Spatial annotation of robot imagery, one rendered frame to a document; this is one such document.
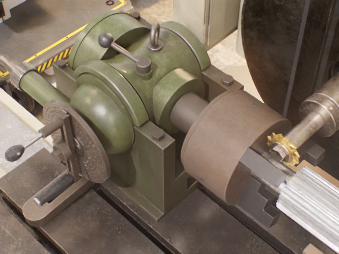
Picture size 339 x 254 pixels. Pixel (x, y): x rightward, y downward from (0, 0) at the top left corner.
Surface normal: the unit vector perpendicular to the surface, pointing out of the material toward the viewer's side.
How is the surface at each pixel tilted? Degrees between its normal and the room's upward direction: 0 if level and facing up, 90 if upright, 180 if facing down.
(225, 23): 90
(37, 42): 0
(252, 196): 65
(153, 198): 90
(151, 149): 90
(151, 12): 0
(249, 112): 9
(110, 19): 6
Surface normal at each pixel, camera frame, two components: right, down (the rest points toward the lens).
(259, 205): -0.64, 0.22
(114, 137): 0.10, 0.58
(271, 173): -0.40, -0.22
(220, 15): 0.71, 0.54
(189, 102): -0.14, -0.52
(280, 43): -0.70, 0.54
